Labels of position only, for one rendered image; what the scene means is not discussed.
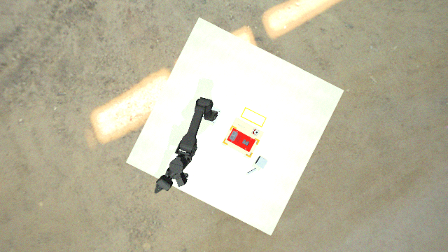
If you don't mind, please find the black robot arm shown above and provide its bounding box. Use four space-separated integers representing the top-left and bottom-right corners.
169 97 218 187

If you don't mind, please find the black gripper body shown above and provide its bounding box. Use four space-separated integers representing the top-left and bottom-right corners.
156 168 176 191

